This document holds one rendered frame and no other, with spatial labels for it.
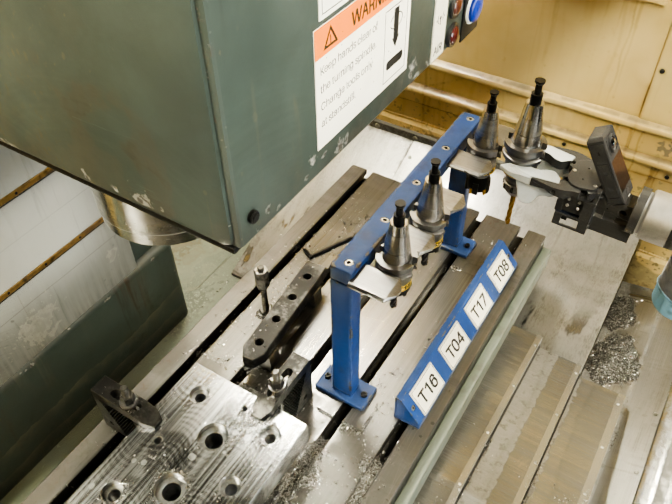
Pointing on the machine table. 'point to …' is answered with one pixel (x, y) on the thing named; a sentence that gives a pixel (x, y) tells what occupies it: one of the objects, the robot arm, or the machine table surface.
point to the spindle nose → (137, 223)
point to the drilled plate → (178, 401)
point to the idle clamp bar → (284, 316)
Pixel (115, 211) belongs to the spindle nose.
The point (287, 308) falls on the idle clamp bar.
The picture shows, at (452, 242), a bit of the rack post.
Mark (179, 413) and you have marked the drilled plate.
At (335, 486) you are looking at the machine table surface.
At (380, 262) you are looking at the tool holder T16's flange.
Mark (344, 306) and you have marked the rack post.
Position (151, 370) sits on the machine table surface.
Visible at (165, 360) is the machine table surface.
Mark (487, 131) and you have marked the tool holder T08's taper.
